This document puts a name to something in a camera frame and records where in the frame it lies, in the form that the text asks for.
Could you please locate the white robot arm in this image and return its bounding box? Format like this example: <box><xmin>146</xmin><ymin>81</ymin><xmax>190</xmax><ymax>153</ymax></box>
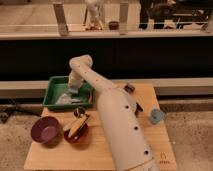
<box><xmin>69</xmin><ymin>55</ymin><xmax>160</xmax><ymax>171</ymax></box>

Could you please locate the green plastic tray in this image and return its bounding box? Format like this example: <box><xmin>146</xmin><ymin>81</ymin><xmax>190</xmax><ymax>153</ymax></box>
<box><xmin>43</xmin><ymin>76</ymin><xmax>95</xmax><ymax>110</ymax></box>

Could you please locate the white cloth in tray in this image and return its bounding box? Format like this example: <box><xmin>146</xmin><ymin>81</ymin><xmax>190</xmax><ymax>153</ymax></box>
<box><xmin>56</xmin><ymin>94</ymin><xmax>79</xmax><ymax>105</ymax></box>

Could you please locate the small dark round object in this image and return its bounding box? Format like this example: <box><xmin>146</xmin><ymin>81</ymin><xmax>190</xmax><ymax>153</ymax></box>
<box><xmin>74</xmin><ymin>107</ymin><xmax>85</xmax><ymax>118</ymax></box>

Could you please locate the purple bowl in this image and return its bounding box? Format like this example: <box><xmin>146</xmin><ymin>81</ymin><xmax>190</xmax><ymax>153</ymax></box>
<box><xmin>31</xmin><ymin>116</ymin><xmax>61</xmax><ymax>144</ymax></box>

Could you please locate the red-brown bowl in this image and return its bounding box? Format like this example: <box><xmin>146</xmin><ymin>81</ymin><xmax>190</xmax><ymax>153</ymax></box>
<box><xmin>63</xmin><ymin>124</ymin><xmax>89</xmax><ymax>144</ymax></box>

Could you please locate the background dark bowl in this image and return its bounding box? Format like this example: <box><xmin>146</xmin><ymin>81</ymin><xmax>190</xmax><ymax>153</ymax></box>
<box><xmin>108</xmin><ymin>21</ymin><xmax>119</xmax><ymax>30</ymax></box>

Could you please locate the light blue cup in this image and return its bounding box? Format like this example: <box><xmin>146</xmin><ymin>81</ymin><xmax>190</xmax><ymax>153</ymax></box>
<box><xmin>150</xmin><ymin>109</ymin><xmax>165</xmax><ymax>124</ymax></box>

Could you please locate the left metal post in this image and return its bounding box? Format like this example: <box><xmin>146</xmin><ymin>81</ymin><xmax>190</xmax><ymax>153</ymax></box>
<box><xmin>53</xmin><ymin>2</ymin><xmax>69</xmax><ymax>36</ymax></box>

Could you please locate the metal post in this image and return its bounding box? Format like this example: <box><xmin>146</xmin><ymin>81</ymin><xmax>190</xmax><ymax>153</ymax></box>
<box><xmin>53</xmin><ymin>2</ymin><xmax>69</xmax><ymax>36</ymax></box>
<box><xmin>119</xmin><ymin>1</ymin><xmax>129</xmax><ymax>35</ymax></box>

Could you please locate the right metal post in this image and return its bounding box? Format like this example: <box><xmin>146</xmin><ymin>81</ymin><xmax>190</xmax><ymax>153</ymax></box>
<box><xmin>119</xmin><ymin>1</ymin><xmax>129</xmax><ymax>35</ymax></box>

